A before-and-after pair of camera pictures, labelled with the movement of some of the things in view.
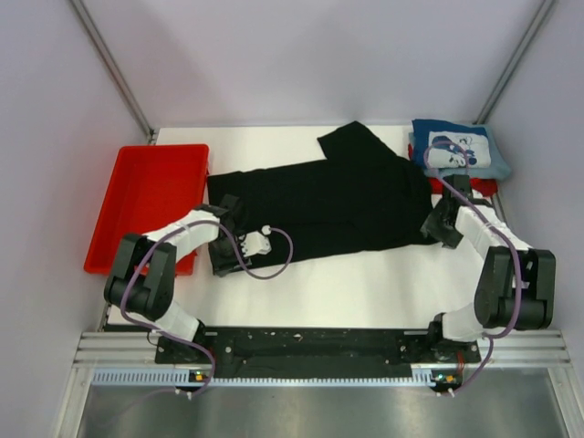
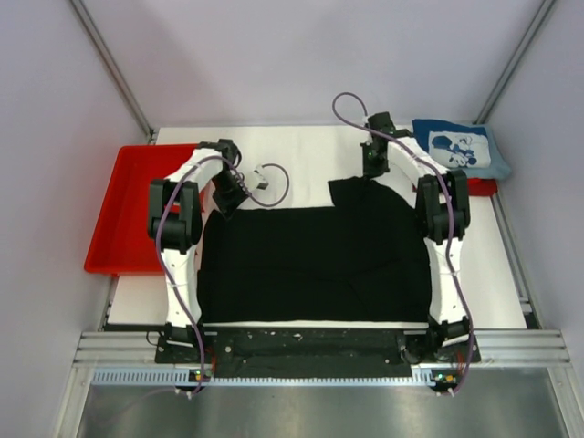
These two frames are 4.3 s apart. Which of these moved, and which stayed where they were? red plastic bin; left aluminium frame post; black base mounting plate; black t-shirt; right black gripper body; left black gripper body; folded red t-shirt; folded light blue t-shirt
Moved: right black gripper body; left black gripper body; black t-shirt
Stayed: left aluminium frame post; black base mounting plate; folded light blue t-shirt; folded red t-shirt; red plastic bin
